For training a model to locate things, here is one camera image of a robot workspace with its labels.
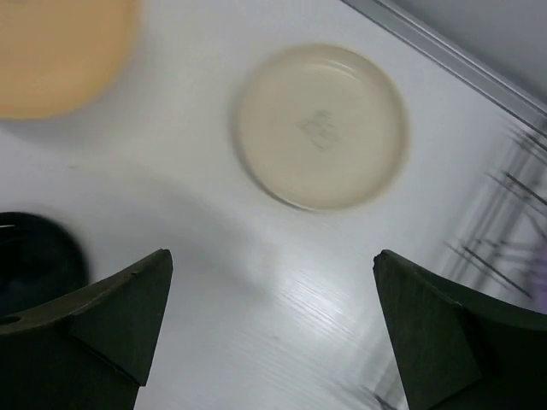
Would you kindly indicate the yellow plastic plate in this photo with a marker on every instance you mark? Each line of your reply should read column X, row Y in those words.
column 56, row 56

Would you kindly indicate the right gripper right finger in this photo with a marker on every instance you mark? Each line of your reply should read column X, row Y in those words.
column 457, row 348

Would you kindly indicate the black glossy plate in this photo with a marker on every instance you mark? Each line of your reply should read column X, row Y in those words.
column 40, row 261

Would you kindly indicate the grey wire dish rack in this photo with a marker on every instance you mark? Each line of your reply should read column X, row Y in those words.
column 500, row 251

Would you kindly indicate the cream plastic plate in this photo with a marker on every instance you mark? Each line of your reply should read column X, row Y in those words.
column 320, row 127

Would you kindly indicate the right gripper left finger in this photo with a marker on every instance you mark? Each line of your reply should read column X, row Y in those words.
column 90, row 349

